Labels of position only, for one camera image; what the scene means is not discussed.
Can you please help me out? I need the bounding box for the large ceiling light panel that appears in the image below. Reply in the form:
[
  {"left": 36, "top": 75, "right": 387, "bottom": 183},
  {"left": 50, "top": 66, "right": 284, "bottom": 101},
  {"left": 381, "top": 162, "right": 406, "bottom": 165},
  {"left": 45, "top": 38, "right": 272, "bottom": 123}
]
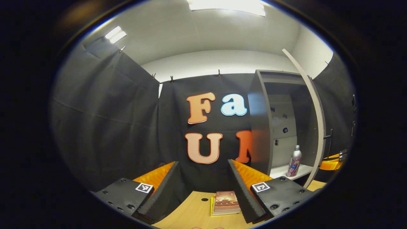
[{"left": 188, "top": 0, "right": 266, "bottom": 17}]

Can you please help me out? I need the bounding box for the dark grey cabinet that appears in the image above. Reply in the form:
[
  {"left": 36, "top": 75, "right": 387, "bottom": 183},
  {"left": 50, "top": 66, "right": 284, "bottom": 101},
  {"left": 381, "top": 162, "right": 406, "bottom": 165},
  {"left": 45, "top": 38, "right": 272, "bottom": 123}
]
[{"left": 247, "top": 69, "right": 320, "bottom": 181}]

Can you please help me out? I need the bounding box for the small ceiling light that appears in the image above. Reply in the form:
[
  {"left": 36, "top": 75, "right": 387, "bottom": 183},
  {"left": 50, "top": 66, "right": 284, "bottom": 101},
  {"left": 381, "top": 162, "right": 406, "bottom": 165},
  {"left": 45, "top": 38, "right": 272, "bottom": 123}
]
[{"left": 105, "top": 26, "right": 127, "bottom": 44}]

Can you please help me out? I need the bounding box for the beige cabinet door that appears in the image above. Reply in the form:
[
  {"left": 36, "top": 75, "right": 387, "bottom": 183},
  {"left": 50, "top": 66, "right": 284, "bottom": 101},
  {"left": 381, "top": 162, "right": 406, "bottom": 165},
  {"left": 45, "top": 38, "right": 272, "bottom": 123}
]
[{"left": 282, "top": 48, "right": 327, "bottom": 189}]

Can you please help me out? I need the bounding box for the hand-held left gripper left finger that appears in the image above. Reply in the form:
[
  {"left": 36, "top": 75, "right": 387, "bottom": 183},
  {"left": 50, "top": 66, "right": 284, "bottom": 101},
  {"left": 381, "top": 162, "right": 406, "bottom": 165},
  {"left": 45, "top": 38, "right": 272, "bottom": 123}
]
[{"left": 90, "top": 161, "right": 180, "bottom": 225}]

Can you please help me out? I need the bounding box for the black backdrop cloth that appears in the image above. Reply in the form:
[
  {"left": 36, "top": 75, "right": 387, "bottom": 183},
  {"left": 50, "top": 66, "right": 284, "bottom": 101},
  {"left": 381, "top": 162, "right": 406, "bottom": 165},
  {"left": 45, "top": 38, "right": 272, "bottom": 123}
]
[{"left": 51, "top": 37, "right": 356, "bottom": 204}]

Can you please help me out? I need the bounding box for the silver bottle with colourful label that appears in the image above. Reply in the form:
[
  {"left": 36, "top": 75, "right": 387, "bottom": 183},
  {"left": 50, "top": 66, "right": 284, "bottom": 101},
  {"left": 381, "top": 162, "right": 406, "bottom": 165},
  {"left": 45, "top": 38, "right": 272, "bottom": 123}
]
[{"left": 286, "top": 145, "right": 302, "bottom": 177}]

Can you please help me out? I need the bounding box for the black door handle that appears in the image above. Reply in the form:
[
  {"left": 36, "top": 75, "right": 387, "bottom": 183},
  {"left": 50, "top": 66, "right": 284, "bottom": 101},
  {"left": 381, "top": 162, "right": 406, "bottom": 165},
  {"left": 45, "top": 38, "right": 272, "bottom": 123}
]
[{"left": 323, "top": 128, "right": 334, "bottom": 159}]

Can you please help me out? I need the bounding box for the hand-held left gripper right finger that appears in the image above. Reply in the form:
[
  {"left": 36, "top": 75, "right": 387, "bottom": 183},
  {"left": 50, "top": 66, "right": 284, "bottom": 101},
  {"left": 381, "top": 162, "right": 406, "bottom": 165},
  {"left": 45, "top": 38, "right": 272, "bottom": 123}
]
[{"left": 228, "top": 159, "right": 322, "bottom": 224}]

